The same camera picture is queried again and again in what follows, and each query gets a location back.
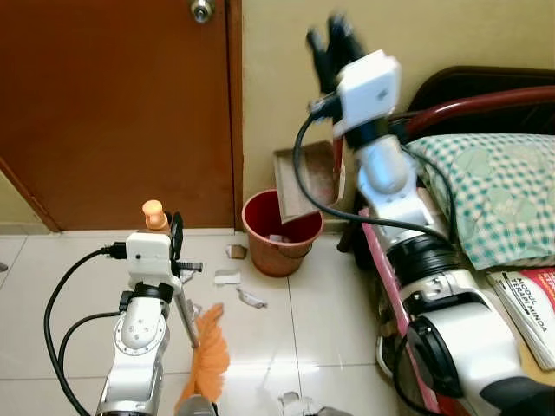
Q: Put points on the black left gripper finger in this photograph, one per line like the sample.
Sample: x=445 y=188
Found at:
x=181 y=234

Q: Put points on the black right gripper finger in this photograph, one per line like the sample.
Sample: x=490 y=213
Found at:
x=343 y=35
x=318 y=45

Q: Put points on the orange bristle broom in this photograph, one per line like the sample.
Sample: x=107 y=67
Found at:
x=208 y=355

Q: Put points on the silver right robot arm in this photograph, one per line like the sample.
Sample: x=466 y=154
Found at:
x=460 y=338

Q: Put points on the crumpled white paper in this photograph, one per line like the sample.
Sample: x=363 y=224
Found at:
x=295 y=403
x=189 y=277

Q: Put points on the small brown paper scrap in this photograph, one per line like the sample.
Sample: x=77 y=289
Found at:
x=236 y=251

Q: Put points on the red plastic bucket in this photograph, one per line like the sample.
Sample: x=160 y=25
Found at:
x=277 y=247

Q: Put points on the silver door knob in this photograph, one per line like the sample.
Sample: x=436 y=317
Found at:
x=202 y=9

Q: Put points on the brown wooden door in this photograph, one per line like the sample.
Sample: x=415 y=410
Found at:
x=113 y=113

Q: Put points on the grey left robot foot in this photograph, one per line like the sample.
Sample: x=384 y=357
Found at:
x=198 y=406

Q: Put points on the grey robot foot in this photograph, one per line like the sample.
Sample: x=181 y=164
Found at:
x=198 y=406
x=334 y=412

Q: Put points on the dark wooden bed headboard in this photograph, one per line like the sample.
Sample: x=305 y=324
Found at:
x=486 y=87

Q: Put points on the red and white book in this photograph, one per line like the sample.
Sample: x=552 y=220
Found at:
x=533 y=308

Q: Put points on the patterned bed sheet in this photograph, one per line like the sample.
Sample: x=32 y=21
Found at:
x=379 y=260

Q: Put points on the green checkered pillow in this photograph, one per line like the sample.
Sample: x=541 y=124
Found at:
x=494 y=199

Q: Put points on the grey right robot foot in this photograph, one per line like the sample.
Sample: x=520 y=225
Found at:
x=334 y=412

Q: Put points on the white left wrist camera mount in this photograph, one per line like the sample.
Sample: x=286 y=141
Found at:
x=147 y=256

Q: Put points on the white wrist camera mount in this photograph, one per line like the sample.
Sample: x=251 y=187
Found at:
x=147 y=256
x=368 y=87

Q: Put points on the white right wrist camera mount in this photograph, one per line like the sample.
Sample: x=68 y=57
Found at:
x=368 y=87

